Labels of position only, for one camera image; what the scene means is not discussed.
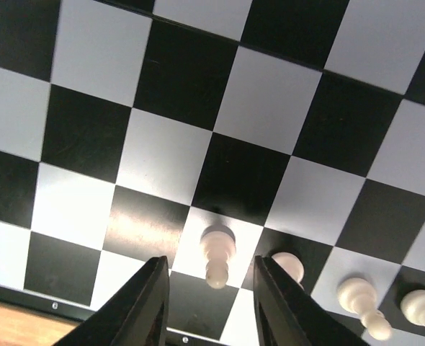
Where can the white pawn h2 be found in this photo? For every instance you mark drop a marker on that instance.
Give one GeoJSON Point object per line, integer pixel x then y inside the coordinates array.
{"type": "Point", "coordinates": [413, 307]}

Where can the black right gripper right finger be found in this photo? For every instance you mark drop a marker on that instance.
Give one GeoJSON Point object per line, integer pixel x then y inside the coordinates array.
{"type": "Point", "coordinates": [286, 315]}

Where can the black white chessboard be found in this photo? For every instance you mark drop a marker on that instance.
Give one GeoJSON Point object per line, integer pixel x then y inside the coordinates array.
{"type": "Point", "coordinates": [129, 127]}

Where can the white pawn e2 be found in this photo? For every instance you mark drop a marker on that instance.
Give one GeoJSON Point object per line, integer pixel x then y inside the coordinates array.
{"type": "Point", "coordinates": [218, 246]}

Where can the white pawn f2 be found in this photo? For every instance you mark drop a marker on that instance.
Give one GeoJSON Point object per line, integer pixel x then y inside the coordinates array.
{"type": "Point", "coordinates": [291, 264]}

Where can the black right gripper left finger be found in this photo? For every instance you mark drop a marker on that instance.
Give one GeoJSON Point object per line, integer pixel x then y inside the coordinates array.
{"type": "Point", "coordinates": [135, 315]}

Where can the white pawn g2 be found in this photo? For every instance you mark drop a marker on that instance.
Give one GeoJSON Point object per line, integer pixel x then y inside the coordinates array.
{"type": "Point", "coordinates": [358, 296]}

